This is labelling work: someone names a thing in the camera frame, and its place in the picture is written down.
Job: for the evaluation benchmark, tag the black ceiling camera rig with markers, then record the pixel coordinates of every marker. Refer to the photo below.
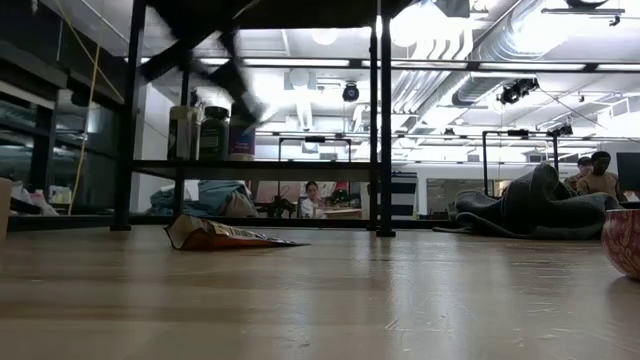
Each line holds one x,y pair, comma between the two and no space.
515,91

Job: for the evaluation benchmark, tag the striped storage bin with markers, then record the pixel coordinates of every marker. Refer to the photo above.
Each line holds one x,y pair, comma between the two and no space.
405,195

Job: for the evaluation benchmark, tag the black ceiling camera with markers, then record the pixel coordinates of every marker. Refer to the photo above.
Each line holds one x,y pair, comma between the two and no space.
350,93

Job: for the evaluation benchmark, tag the dark monitor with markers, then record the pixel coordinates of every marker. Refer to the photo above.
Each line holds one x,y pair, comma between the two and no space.
629,172

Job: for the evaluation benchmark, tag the black metal rig frame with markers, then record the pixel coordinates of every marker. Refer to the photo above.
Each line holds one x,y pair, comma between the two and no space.
75,222

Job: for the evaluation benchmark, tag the black lid purple label jar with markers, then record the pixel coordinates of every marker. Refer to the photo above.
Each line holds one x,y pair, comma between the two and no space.
242,142

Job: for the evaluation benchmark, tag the black metal wood shelf unit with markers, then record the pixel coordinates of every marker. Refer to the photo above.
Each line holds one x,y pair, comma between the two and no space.
385,150

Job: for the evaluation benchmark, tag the black stand frame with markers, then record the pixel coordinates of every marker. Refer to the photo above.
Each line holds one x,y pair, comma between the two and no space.
517,133
315,139

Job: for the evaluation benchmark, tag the long ceiling light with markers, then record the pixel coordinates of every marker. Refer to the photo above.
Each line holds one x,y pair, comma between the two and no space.
530,66
295,62

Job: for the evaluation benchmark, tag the gray cloth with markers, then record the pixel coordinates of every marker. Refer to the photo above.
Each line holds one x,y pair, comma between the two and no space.
530,210

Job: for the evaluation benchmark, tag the dark storage rack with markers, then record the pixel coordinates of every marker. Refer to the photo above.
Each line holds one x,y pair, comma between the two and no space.
30,100

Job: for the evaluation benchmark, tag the brown spice packet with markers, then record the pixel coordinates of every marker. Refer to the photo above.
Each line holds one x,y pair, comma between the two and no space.
215,239

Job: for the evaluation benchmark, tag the cardboard square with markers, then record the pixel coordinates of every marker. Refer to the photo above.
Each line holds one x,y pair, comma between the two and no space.
5,210

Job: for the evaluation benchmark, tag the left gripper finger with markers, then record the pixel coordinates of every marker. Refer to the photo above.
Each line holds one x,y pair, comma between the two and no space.
232,82

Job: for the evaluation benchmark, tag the person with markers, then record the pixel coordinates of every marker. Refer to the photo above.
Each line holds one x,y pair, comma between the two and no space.
312,202
602,182
584,165

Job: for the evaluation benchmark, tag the teal cloth pile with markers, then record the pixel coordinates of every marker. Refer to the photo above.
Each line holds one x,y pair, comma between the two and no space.
215,195

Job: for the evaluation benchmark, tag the green lid spice jar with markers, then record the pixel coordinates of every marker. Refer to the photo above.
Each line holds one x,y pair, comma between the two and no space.
214,137

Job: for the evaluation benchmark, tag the white plastic bag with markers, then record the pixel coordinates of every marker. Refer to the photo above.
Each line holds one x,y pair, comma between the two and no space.
35,202

